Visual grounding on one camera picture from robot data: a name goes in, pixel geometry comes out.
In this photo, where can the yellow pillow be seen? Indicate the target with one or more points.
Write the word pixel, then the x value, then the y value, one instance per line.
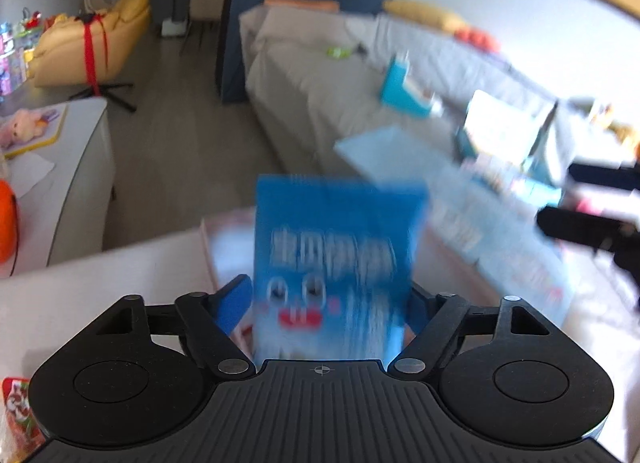
pixel 422 15

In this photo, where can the white bin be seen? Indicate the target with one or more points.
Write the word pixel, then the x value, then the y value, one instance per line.
pixel 174 28

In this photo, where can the red ribbon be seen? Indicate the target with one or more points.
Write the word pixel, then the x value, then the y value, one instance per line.
pixel 92 58

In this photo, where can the yellow edged board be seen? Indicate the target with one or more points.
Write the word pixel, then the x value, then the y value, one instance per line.
pixel 55 125

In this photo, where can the white side table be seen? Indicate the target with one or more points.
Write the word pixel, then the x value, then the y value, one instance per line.
pixel 75 168

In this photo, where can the white paper sheet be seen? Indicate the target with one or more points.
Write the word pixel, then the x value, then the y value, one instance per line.
pixel 30 173

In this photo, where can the grey sofa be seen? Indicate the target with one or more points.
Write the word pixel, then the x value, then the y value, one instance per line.
pixel 300 93

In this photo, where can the red and green toy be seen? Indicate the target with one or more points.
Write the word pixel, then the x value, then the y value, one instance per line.
pixel 31 23

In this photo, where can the orange pumpkin container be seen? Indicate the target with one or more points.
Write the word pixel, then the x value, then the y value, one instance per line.
pixel 7 223

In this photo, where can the yellow armchair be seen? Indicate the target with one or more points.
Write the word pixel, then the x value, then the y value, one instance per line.
pixel 65 48

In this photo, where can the small green toy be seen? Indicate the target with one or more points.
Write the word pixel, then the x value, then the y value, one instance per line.
pixel 337 51

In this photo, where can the red packet green band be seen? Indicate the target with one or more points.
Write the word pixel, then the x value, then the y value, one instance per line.
pixel 17 408

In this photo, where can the long orange cushion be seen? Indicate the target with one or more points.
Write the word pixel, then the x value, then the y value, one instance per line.
pixel 300 4

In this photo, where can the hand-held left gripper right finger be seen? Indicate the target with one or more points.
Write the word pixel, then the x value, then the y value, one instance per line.
pixel 417 310

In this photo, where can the white pink printed card box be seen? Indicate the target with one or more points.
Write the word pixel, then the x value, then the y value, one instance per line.
pixel 500 123

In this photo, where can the white tablecloth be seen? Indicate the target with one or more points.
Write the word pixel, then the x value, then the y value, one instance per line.
pixel 125 268

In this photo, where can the pink cardboard box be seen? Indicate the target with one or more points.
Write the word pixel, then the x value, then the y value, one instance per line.
pixel 225 253

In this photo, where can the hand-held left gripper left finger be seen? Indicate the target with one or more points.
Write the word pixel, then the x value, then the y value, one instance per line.
pixel 235 305

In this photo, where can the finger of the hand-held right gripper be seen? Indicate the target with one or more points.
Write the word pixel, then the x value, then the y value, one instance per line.
pixel 600 175
pixel 575 225

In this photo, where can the blue cartoon snack packet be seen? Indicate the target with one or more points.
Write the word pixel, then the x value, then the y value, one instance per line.
pixel 340 223

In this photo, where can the pink plush toy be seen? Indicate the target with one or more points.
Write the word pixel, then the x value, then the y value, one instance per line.
pixel 22 128

